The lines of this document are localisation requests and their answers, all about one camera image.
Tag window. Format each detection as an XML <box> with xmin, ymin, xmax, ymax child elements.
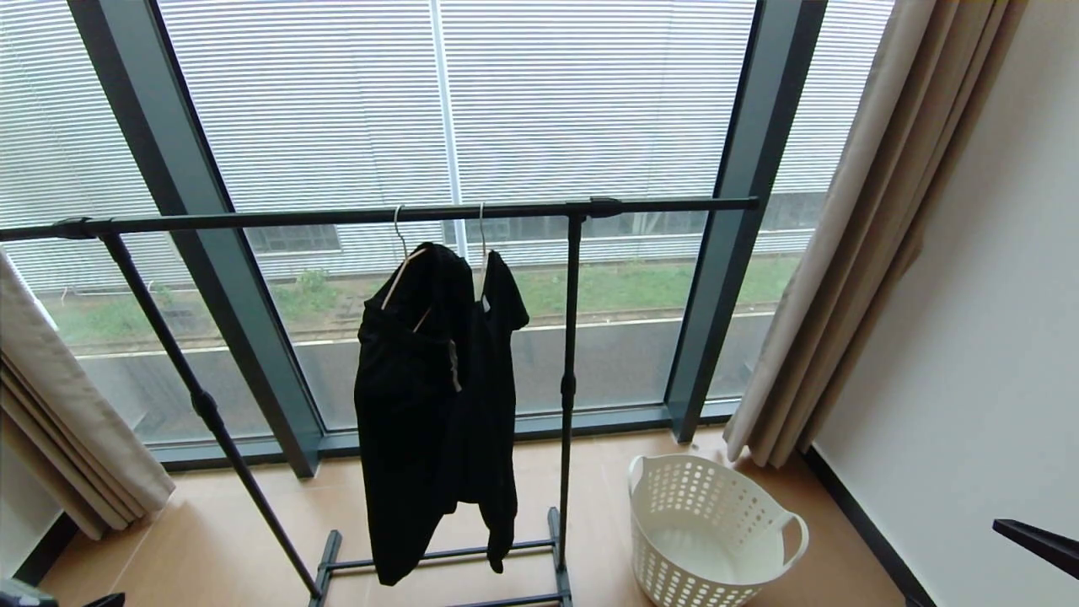
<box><xmin>0</xmin><ymin>0</ymin><xmax>894</xmax><ymax>473</ymax></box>

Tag black clothes rack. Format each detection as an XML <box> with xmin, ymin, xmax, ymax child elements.
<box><xmin>0</xmin><ymin>196</ymin><xmax>760</xmax><ymax>607</ymax></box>

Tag beige curtain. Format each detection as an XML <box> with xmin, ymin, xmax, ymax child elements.
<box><xmin>723</xmin><ymin>0</ymin><xmax>1029</xmax><ymax>469</ymax></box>
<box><xmin>0</xmin><ymin>249</ymin><xmax>176</xmax><ymax>540</ymax></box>

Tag black shorts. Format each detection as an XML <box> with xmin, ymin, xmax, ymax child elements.
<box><xmin>354</xmin><ymin>242</ymin><xmax>477</xmax><ymax>587</ymax></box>

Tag black T-shirt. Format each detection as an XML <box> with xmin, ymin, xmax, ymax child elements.
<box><xmin>455</xmin><ymin>250</ymin><xmax>530</xmax><ymax>574</ymax></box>

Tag pink clothes hanger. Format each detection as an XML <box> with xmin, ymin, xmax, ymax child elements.
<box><xmin>474</xmin><ymin>202</ymin><xmax>491</xmax><ymax>303</ymax></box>
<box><xmin>381</xmin><ymin>205</ymin><xmax>435</xmax><ymax>334</ymax></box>

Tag white laundry basket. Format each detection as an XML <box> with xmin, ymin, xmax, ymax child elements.
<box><xmin>628</xmin><ymin>454</ymin><xmax>810</xmax><ymax>607</ymax></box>

